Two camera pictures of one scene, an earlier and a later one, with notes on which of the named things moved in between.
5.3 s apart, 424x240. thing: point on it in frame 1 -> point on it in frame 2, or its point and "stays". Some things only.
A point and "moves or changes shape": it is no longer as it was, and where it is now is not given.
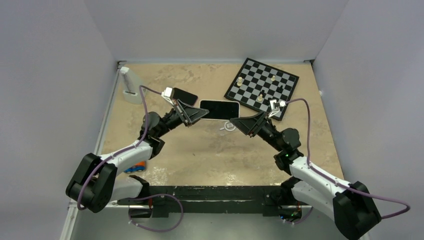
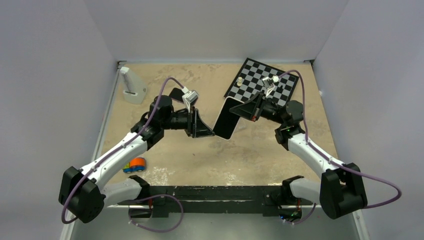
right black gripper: x=248 y=125 -> x=252 y=109
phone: x=187 y=97 stays
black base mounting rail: x=268 y=200 stays
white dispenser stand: x=132 y=95 stays
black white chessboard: x=256 y=84 stays
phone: x=220 y=110 -> x=227 y=121
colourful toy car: x=140 y=166 stays
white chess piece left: x=240 y=82 stays
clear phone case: x=228 y=126 moves or changes shape
